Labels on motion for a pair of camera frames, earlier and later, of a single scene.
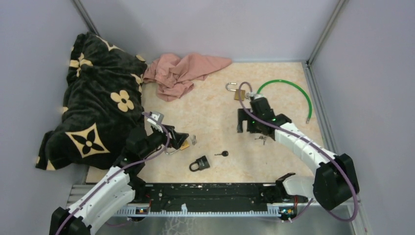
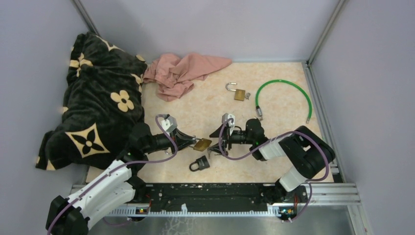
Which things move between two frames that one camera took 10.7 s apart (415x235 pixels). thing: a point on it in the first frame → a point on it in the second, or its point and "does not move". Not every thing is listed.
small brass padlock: x=237 y=97 does not move
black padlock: x=202 y=163 does not move
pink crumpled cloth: x=175 y=75 does not move
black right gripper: x=243 y=115 → x=227 y=136
